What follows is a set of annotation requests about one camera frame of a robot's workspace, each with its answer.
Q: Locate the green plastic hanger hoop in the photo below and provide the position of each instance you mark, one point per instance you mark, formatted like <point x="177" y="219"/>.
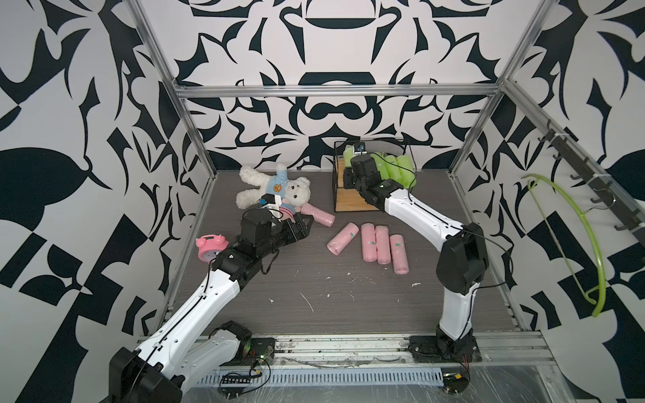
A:
<point x="568" y="239"/>

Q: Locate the pink alarm clock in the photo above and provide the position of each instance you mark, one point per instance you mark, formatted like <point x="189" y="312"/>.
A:
<point x="209" y="246"/>

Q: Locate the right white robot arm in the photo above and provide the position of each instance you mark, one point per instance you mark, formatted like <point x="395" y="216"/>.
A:
<point x="463" y="258"/>

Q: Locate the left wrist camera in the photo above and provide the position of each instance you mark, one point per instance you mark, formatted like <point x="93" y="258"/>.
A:
<point x="271" y="201"/>

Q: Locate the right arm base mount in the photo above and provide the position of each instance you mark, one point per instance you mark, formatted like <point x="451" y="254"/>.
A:
<point x="440" y="348"/>

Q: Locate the pink trash bag roll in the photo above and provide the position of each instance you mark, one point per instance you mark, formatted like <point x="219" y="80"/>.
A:
<point x="398" y="254"/>
<point x="320" y="216"/>
<point x="368" y="242"/>
<point x="342" y="239"/>
<point x="383" y="247"/>

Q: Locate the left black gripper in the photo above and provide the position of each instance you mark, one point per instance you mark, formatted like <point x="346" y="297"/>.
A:
<point x="301" y="233"/>

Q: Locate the black wall hook rail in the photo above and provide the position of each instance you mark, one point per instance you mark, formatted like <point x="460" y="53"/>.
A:
<point x="610" y="195"/>

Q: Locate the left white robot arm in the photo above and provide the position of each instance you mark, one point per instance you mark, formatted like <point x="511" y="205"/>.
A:
<point x="170" y="362"/>

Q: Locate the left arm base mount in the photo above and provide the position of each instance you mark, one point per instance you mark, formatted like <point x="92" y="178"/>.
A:
<point x="250" y="348"/>

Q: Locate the black wire wooden shelf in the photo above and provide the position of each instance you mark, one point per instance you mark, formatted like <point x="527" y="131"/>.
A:
<point x="349" y="200"/>

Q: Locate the green trash bag roll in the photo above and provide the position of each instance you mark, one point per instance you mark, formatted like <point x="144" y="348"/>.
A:
<point x="393" y="168"/>
<point x="381" y="165"/>
<point x="407" y="171"/>
<point x="348" y="154"/>

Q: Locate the round-face plush doll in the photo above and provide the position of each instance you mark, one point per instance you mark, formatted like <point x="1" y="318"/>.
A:
<point x="287" y="212"/>

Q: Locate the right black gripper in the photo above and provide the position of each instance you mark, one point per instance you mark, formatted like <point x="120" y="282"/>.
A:
<point x="348" y="175"/>

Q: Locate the white teddy bear blue shirt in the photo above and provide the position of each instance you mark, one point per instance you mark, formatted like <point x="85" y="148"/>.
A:
<point x="293" y="192"/>

